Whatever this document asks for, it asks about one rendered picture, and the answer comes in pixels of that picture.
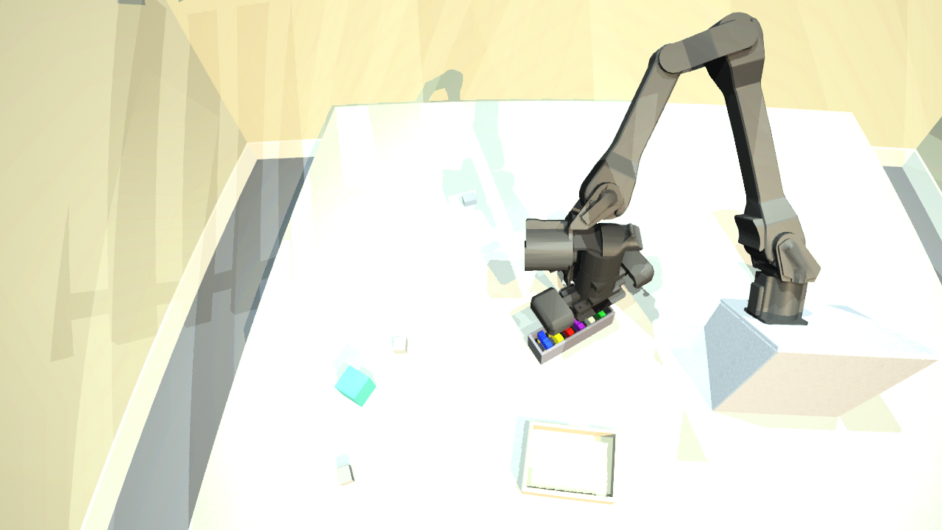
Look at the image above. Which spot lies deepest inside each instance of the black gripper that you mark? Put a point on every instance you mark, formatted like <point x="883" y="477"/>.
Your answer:
<point x="589" y="295"/>

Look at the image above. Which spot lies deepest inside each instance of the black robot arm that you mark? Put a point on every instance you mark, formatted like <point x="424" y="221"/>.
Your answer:
<point x="733" y="52"/>

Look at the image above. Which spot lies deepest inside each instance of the turquoise cube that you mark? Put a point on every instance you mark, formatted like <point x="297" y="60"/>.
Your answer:
<point x="355" y="385"/>

